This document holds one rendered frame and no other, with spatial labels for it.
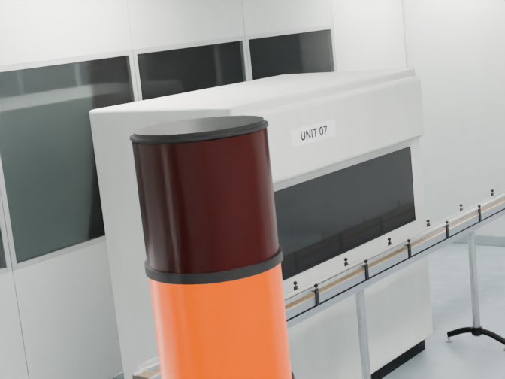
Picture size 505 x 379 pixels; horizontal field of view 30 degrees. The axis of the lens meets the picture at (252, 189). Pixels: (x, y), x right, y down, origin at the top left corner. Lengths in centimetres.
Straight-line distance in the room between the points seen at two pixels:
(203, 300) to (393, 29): 897
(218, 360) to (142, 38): 631
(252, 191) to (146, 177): 4
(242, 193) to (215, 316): 4
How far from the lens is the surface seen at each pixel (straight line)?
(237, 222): 32
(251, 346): 33
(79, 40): 624
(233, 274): 32
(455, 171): 938
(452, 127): 931
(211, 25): 715
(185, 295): 33
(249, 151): 32
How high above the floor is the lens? 239
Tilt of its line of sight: 10 degrees down
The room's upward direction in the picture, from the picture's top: 6 degrees counter-clockwise
